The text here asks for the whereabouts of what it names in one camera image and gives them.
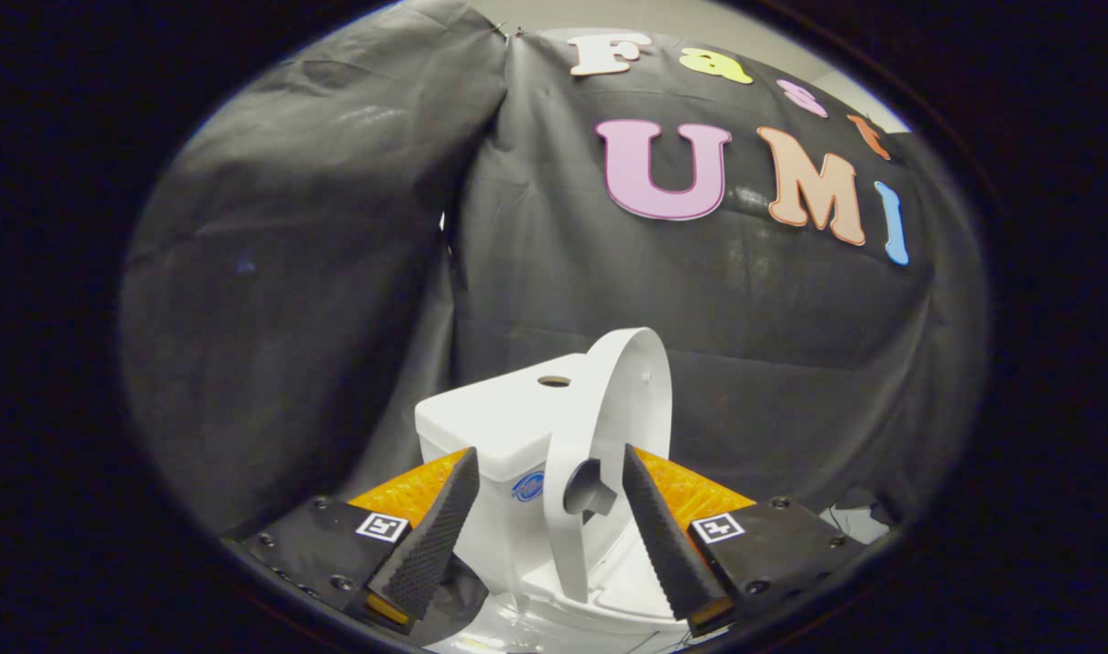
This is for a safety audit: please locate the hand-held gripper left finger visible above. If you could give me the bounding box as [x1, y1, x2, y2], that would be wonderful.
[223, 446, 481, 636]

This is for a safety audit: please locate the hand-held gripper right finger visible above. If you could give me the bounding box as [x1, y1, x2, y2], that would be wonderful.
[622, 444, 869, 638]

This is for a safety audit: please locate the white toilet lid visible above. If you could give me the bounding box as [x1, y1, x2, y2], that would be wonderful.
[544, 327, 674, 605]

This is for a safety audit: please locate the white toilet seat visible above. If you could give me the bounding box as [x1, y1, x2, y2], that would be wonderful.
[595, 531, 693, 621]

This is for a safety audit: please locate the black backdrop cloth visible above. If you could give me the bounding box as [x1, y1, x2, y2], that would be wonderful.
[118, 0, 991, 641]

